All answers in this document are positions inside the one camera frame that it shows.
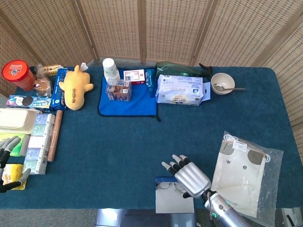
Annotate metal spoon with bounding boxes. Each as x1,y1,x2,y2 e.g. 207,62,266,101
213,83,246,92

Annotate clear bag with white cloth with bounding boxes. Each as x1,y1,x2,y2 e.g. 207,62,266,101
210,131,284,225

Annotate wooden rolling pin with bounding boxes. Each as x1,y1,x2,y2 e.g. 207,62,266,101
47,110,63,162

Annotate dark blue snack box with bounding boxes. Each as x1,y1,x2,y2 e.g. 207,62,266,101
50,68,69,112

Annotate red lidded canister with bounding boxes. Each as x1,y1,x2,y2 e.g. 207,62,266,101
1,60,36,91

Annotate beige bowl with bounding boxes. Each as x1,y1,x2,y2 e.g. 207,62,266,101
211,72,235,96

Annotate grey black left robot hand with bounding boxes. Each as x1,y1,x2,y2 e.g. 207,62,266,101
0,136,31,193

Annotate green spray bottle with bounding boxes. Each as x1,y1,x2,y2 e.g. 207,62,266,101
155,61,213,80

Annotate white blue tissue pack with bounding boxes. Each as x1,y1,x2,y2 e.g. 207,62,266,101
155,74,204,106

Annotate small beige printed box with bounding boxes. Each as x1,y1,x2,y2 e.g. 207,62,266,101
42,64,64,77

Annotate thin-framed eyeglasses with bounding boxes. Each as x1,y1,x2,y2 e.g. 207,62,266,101
157,181,187,193

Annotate blue cloth with black edge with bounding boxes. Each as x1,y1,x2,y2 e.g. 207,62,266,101
98,68,161,122

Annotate pastel pocket tissue multipack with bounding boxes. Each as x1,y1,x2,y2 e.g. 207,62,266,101
22,113,56,175

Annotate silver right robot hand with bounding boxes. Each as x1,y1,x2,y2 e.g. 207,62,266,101
161,154,212,199

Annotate bagged brown bread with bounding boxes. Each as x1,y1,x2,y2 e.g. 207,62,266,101
33,63,53,97

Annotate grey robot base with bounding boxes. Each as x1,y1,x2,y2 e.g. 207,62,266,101
94,208,197,227

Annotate woven bamboo folding screen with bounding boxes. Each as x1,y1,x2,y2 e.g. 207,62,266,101
0,0,303,166

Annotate clear coffee capsule box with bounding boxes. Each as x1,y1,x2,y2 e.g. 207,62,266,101
105,79,132,102

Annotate oreo cookie box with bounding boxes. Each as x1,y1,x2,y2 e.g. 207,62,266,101
6,94,53,112

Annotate blue plastic bottle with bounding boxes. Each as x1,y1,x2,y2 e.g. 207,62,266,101
145,68,156,98

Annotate yellow snack packet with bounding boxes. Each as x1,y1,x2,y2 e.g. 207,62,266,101
0,163,28,191

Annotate white clamshell food container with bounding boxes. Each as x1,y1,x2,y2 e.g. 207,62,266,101
0,108,38,135

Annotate yellow plush toy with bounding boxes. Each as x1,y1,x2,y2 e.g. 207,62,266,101
58,62,94,111

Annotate white paper cup stack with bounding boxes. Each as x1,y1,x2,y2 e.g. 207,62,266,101
102,58,121,83

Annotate red and white small box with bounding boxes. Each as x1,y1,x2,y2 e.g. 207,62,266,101
123,69,147,85

